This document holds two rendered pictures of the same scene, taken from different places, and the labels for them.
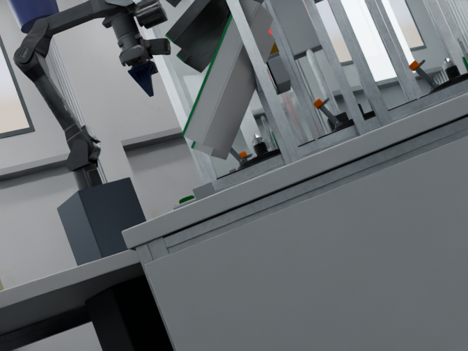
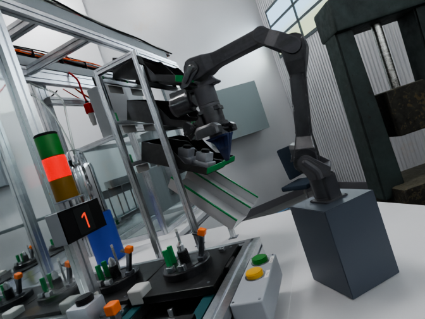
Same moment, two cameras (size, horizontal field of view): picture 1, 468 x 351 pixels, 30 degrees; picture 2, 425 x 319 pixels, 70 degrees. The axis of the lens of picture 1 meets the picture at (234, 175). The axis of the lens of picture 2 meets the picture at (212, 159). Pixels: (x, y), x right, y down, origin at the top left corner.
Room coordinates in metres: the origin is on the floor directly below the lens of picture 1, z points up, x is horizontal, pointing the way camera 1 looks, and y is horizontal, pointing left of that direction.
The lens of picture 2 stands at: (2.79, 0.33, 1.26)
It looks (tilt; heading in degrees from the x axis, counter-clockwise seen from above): 2 degrees down; 199
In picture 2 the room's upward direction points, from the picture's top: 19 degrees counter-clockwise
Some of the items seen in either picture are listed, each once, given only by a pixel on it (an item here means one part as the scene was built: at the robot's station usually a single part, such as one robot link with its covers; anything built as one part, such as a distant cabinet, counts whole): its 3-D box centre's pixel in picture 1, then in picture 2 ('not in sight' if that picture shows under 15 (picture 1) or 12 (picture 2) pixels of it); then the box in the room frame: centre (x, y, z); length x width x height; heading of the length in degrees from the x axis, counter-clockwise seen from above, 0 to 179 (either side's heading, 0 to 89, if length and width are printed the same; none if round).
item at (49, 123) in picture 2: not in sight; (61, 152); (1.23, -1.16, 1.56); 0.09 x 0.04 x 1.39; 179
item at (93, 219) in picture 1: (107, 231); (341, 237); (2.04, 0.33, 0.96); 0.14 x 0.14 x 0.20; 36
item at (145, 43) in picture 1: (156, 46); (196, 127); (2.02, 0.06, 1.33); 0.07 x 0.07 x 0.06; 86
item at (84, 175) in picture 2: not in sight; (84, 181); (1.44, -0.87, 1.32); 0.14 x 0.14 x 0.38
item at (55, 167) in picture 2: not in sight; (57, 168); (2.25, -0.21, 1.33); 0.05 x 0.05 x 0.05
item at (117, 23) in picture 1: (123, 24); (205, 92); (2.02, 0.11, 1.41); 0.09 x 0.06 x 0.07; 85
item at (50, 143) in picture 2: not in sight; (49, 147); (2.25, -0.21, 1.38); 0.05 x 0.05 x 0.05
